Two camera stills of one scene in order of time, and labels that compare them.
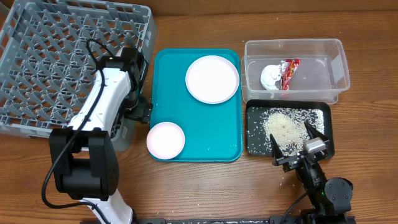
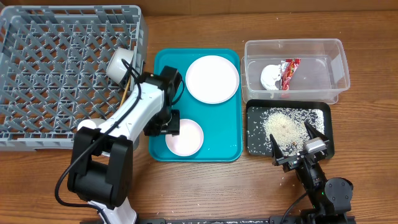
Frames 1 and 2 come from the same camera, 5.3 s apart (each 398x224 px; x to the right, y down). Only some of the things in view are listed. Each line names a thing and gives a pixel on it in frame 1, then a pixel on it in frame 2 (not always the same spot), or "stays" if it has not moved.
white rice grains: x=286 y=126 stays
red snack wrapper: x=288 y=68 stays
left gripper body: x=137 y=107 -> x=168 y=121
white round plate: x=212 y=79 stays
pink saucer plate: x=165 y=140 -> x=189 y=140
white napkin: x=269 y=75 stays
